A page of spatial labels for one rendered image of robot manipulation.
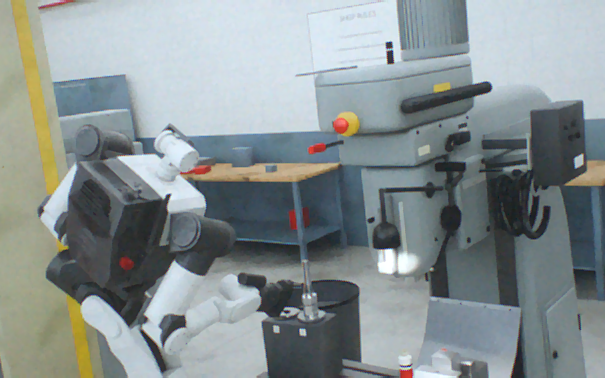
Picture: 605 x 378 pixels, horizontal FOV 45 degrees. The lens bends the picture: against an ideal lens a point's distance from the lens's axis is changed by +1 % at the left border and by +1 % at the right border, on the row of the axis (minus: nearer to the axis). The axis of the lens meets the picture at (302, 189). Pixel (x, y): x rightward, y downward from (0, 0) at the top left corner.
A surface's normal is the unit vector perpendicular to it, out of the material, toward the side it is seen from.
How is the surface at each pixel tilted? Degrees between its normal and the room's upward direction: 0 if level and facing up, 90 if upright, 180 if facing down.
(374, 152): 90
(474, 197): 90
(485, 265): 90
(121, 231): 122
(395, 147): 90
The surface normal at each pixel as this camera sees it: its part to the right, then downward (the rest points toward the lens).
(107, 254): -0.68, 0.30
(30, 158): 0.78, 0.02
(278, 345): -0.53, 0.21
